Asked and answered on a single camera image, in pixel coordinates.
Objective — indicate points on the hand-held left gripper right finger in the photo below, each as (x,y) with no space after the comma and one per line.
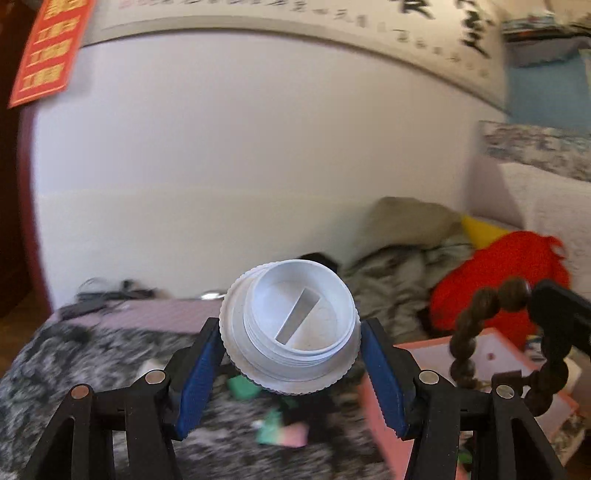
(385,383)

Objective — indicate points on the dark wooden door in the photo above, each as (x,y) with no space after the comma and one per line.
(14,207)

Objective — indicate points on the yellow item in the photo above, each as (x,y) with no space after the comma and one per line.
(482,230)

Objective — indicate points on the grey-green jacket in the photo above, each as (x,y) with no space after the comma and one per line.
(397,277)

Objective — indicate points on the grey floral pillow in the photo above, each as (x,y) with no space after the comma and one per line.
(535,147)

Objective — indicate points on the red wall poster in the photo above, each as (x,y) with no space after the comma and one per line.
(48,50)

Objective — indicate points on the red fuzzy cloth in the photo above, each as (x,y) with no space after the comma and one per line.
(498,258)

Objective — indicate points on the calligraphy wall scroll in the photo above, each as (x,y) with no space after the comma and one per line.
(300,23)

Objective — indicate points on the black cloth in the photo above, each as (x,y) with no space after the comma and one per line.
(318,261)

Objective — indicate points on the small pink item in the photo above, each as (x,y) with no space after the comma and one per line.
(286,436)

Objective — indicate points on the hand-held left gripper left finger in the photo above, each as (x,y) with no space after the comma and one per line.
(196,383)

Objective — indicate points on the white threaded cap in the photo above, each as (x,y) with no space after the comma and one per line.
(258,337)

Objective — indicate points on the white lace pillow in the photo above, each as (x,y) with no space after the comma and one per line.
(545,203)

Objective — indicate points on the grey patterned blanket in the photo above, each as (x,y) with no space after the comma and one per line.
(92,364)

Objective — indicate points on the light blue panel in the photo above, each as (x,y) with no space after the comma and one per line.
(549,92)

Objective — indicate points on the pink cardboard box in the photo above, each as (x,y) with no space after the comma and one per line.
(496,360)

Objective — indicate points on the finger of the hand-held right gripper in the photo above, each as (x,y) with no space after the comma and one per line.
(558,309)

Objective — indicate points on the small green item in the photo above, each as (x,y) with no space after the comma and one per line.
(244,387)

